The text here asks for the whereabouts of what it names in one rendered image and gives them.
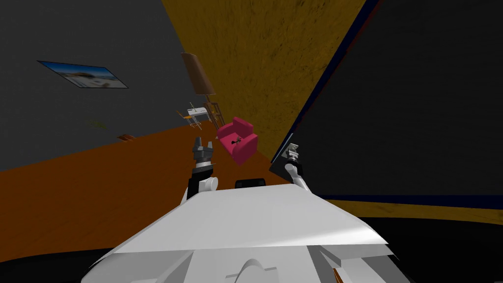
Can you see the brown floor lamp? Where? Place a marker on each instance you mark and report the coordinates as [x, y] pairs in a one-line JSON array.
[[199, 76]]

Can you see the yellow metal chair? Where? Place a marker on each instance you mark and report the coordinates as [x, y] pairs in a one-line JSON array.
[[191, 119]]

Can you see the white small table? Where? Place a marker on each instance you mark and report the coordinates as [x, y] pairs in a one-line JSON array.
[[197, 111]]

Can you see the pink armchair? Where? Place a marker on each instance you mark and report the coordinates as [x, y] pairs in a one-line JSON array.
[[239, 141]]

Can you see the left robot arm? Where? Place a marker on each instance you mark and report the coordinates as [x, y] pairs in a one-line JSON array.
[[200, 181]]

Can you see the blue landscape wall picture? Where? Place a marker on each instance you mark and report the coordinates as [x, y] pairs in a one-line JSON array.
[[86, 75]]

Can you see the dark grey door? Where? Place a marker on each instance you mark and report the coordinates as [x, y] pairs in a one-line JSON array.
[[401, 110]]

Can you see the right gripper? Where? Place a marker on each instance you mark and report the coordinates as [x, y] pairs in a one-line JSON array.
[[292, 151]]

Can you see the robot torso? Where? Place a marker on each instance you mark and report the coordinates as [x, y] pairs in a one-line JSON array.
[[251, 220]]

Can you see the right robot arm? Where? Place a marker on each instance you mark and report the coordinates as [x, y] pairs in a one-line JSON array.
[[295, 175]]

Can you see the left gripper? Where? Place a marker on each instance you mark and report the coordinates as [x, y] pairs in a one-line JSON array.
[[202, 153]]

